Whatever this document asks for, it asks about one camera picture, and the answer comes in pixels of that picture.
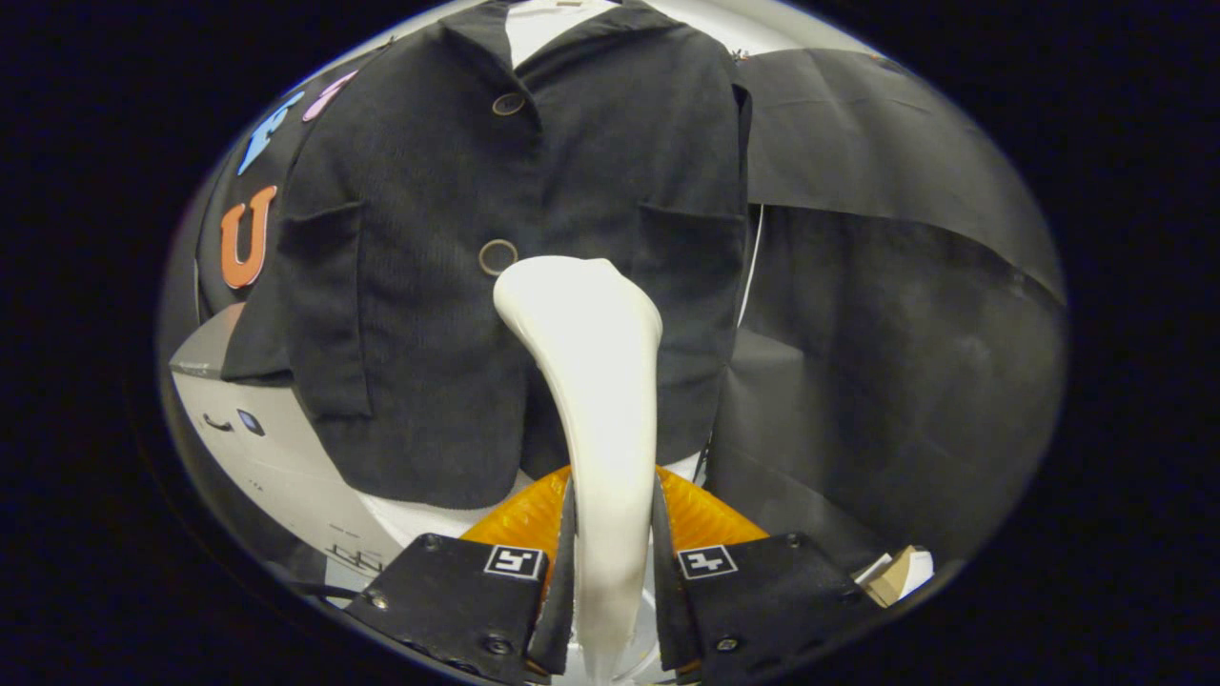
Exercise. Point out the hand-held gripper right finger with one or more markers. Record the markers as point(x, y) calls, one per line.
point(772, 600)

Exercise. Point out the black button jacket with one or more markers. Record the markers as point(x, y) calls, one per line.
point(419, 333)

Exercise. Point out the white garment steamer head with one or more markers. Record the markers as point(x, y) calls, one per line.
point(600, 400)

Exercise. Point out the black backdrop cloth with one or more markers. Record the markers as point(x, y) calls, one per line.
point(905, 381)

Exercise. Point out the cardboard box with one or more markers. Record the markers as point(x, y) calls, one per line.
point(896, 576)

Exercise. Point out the grey drawer cabinet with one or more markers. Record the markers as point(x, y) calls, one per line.
point(276, 476)

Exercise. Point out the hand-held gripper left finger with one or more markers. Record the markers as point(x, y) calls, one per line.
point(448, 600)

